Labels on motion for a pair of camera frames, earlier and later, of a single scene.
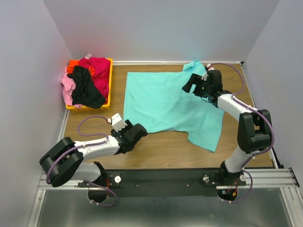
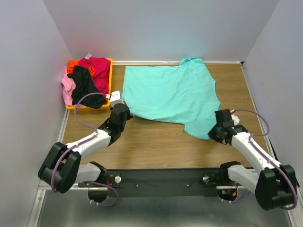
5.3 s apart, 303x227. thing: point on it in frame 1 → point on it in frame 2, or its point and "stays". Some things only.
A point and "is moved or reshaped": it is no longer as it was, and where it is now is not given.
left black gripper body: x=126 y=129 → x=128 y=117
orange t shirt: x=72 y=63 stays
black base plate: x=164 y=182 stays
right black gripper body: x=207 y=89 → x=215 y=133
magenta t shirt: x=102 y=66 stays
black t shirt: x=86 y=92 stays
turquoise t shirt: x=156 y=101 is moved or reshaped
